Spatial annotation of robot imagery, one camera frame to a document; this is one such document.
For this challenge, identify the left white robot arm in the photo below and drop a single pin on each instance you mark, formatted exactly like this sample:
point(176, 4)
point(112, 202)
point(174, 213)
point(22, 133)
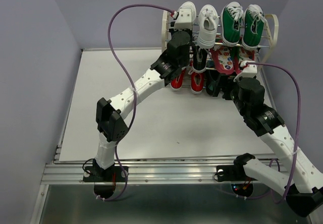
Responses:
point(111, 113)

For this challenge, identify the aluminium mounting rail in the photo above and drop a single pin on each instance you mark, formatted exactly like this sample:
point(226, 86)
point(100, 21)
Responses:
point(144, 171)

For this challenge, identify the white sneaker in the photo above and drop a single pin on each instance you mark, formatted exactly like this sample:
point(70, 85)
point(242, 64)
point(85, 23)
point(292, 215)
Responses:
point(191, 6)
point(208, 21)

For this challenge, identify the right pink patterned slipper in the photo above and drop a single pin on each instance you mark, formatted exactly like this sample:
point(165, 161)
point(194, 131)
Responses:
point(245, 55)

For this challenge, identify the left pink patterned slipper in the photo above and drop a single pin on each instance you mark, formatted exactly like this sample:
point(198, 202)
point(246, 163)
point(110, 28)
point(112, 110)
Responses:
point(222, 59)

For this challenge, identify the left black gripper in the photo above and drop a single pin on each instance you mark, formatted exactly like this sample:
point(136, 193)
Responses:
point(189, 37)

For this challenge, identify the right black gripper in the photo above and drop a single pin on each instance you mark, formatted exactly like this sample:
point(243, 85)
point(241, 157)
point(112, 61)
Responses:
point(226, 80)

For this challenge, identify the left dark green shoe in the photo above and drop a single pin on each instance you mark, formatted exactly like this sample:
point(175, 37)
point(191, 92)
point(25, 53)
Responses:
point(212, 88)

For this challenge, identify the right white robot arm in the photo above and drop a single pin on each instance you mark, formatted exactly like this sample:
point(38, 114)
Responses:
point(304, 195)

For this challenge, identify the black canvas sneaker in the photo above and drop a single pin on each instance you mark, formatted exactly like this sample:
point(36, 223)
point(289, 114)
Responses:
point(199, 59)

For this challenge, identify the pink patterned slipper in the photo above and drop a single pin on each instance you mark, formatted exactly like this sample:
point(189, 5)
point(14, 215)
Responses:
point(245, 55)
point(222, 59)

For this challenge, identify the red canvas sneaker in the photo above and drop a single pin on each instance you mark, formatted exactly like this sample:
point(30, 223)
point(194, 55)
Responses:
point(197, 82)
point(177, 83)

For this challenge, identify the left green canvas sneaker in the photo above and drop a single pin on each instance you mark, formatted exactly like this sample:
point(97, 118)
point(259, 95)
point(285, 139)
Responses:
point(231, 17)

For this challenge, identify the right green canvas sneaker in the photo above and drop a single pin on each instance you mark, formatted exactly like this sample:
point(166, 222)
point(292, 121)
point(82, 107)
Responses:
point(254, 21)

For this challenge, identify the green canvas sneaker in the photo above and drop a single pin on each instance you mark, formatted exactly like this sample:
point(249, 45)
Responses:
point(254, 21)
point(231, 17)

